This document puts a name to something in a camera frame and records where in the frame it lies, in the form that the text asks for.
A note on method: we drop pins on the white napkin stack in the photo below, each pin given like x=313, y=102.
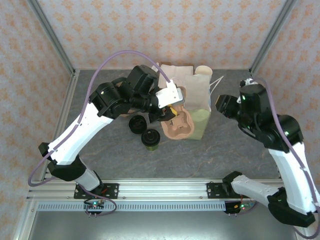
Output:
x=175, y=72

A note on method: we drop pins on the stack of paper cups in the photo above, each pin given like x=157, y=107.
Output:
x=203, y=70

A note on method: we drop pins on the black mount plate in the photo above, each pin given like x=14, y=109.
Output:
x=112, y=191
x=212, y=191

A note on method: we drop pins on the aluminium frame post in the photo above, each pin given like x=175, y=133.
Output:
x=272, y=35
x=50, y=35

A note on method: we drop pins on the right black mount plate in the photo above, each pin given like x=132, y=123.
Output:
x=212, y=191

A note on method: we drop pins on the left black mount plate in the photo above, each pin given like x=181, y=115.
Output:
x=112, y=191

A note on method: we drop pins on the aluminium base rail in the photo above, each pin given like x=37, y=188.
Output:
x=162, y=190

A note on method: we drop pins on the white wrapped stirrers bundle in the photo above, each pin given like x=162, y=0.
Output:
x=155, y=67

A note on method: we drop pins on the white green paper bag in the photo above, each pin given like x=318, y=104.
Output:
x=197, y=95

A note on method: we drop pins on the brown pulp cup carrier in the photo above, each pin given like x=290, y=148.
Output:
x=178, y=127

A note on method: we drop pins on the grey metal panel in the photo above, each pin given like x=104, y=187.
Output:
x=162, y=225

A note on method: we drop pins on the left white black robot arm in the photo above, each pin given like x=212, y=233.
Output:
x=75, y=140

